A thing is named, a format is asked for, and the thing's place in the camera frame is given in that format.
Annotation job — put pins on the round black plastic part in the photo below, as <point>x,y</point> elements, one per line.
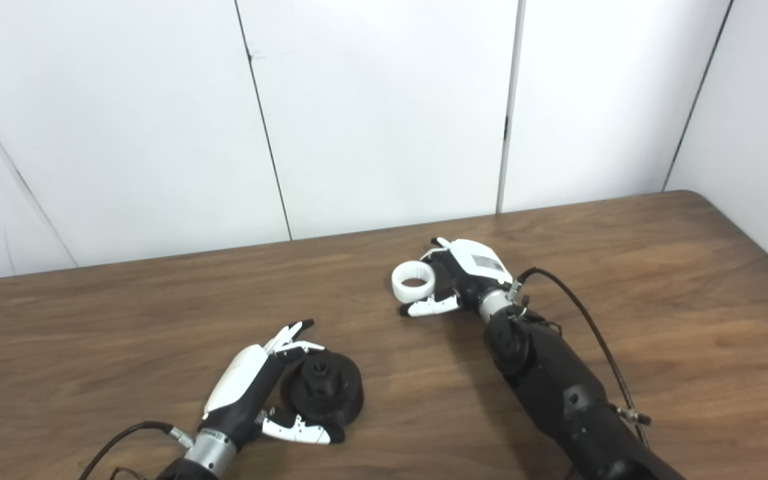
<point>330,393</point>

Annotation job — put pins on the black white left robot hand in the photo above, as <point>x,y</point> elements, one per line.
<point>240,383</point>

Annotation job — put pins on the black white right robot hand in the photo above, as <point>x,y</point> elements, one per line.
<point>474,263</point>

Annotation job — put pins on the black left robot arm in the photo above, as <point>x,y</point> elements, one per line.
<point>207,460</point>

